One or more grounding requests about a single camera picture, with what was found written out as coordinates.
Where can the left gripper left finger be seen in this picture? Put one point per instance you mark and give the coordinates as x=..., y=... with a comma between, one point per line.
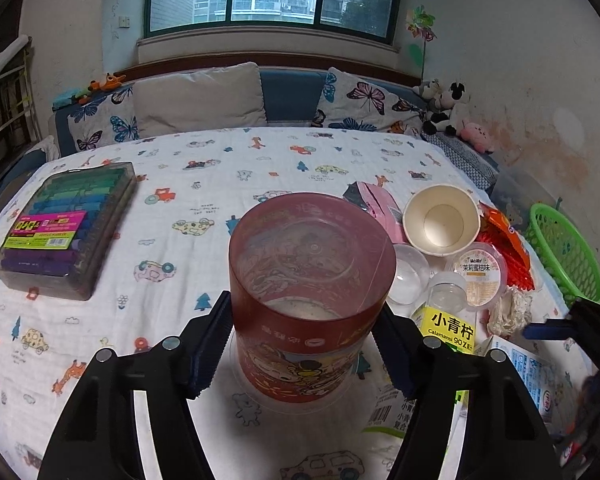
x=96, y=435

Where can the white blue milk carton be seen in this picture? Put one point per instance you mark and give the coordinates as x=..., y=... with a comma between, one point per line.
x=536, y=373

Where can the tissue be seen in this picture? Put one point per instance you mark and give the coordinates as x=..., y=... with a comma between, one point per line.
x=511, y=313

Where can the yellow lime drink bottle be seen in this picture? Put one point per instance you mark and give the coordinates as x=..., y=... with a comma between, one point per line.
x=415, y=355

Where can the small clear jar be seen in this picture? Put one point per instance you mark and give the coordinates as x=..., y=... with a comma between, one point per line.
x=447, y=291

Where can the pudding cup white label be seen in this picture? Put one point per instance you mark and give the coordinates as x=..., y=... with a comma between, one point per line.
x=485, y=273

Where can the clear plastic dome lid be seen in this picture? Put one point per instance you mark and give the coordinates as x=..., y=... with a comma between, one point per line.
x=411, y=277

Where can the orange wafer snack bag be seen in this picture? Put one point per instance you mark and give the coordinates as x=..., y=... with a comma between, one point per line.
x=496, y=231

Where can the white paper cup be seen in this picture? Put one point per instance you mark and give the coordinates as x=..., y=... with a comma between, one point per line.
x=441, y=220

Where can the red noodle cup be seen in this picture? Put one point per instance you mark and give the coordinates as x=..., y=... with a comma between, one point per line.
x=309, y=273

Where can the pink wrapper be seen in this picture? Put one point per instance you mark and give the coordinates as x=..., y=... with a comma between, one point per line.
x=380, y=204

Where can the green plastic basket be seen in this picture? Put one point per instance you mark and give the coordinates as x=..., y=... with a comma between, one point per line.
x=564, y=253

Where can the printed white tablecloth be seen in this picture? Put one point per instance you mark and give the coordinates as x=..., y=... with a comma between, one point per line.
x=168, y=263

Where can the marker pen box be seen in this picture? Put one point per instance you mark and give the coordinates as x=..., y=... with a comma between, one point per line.
x=56, y=247

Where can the clear storage bin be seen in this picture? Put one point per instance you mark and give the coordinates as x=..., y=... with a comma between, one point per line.
x=515, y=192

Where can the grey patterned blanket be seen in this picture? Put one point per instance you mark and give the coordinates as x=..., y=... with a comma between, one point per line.
x=480, y=169

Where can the pink plush toy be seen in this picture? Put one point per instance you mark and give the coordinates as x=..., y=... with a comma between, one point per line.
x=478, y=137

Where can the left butterfly pillow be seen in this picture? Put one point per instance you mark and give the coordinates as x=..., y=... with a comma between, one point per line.
x=107, y=119

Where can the butterfly pillow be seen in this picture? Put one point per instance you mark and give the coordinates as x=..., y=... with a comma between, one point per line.
x=107, y=119
x=351, y=103

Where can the cow plush toy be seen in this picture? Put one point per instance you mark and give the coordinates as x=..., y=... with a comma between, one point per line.
x=447, y=107

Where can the shelf rack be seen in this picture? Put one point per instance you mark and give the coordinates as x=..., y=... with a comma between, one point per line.
x=19, y=129

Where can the orange toy on sofa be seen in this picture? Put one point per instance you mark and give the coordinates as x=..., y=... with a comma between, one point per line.
x=108, y=83

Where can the beige cushion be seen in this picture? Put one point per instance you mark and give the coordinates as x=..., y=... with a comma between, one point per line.
x=215, y=98

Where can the right butterfly pillow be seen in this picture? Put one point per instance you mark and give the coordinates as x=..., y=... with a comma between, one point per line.
x=351, y=103

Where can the blue sofa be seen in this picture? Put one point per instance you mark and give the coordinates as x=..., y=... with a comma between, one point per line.
x=290, y=98

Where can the wall socket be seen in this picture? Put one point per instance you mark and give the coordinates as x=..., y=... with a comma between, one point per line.
x=124, y=22

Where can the pinwheel wall decoration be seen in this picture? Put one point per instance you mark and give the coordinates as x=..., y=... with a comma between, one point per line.
x=420, y=25

